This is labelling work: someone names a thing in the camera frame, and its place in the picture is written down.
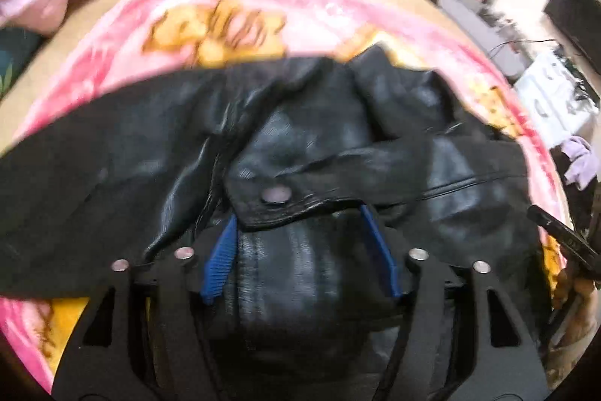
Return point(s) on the black leather jacket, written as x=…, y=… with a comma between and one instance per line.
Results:
x=305, y=138

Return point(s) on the dark green cloth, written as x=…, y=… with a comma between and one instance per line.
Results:
x=16, y=58

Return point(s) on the lilac cloth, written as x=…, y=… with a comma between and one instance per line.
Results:
x=581, y=161

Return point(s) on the white drawer cabinet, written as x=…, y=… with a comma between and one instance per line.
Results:
x=549, y=95

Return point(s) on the black flat screen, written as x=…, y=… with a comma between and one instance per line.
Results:
x=575, y=16

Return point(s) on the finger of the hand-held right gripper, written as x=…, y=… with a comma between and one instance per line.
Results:
x=566, y=239

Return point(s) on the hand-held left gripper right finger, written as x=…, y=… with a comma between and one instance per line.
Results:
x=381, y=255

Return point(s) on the pink printed blanket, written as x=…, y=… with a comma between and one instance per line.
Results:
x=122, y=30

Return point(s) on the grey desk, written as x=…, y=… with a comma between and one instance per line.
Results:
x=474, y=23

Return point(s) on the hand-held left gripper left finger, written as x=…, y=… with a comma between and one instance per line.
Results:
x=218, y=269

